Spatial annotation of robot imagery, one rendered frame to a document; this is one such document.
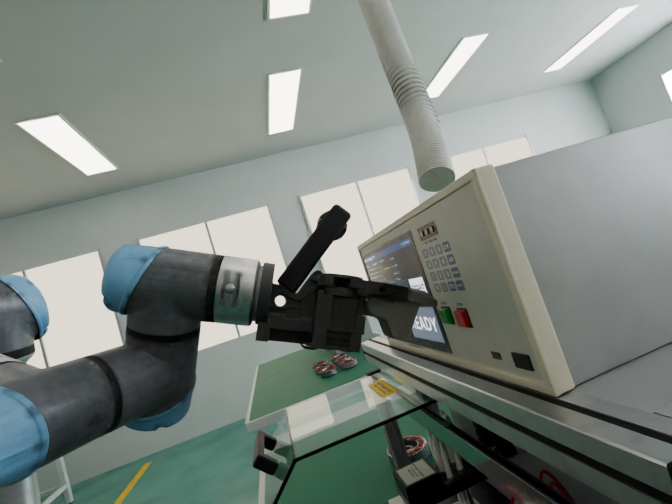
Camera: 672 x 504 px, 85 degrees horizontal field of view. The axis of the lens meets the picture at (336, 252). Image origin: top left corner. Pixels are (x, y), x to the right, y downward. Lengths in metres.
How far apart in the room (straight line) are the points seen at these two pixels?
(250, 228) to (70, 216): 2.24
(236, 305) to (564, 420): 0.30
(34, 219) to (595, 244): 5.89
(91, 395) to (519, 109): 7.15
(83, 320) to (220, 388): 1.88
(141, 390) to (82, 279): 5.21
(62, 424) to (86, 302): 5.21
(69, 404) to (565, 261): 0.43
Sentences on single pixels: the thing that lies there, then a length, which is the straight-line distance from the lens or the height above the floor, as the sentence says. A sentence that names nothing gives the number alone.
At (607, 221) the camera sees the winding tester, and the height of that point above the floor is 1.24.
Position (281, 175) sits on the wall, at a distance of 5.44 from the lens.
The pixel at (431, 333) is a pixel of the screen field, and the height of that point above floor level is 1.15.
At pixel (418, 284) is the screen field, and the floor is 1.23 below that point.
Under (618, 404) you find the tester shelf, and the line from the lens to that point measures 0.35.
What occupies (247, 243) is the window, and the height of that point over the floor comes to 2.16.
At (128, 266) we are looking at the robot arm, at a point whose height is 1.34.
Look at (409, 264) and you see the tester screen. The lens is 0.53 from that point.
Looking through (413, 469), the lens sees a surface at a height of 0.92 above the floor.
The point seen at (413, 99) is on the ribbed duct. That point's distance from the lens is 1.99.
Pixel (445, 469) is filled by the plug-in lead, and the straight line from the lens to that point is 0.73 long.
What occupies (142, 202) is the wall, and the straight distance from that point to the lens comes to 5.55.
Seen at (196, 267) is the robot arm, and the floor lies 1.32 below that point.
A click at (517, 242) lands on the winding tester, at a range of 0.36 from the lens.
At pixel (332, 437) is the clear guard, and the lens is 0.56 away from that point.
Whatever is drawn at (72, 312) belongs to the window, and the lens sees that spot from 5.64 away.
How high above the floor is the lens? 1.26
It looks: 5 degrees up
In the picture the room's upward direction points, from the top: 18 degrees counter-clockwise
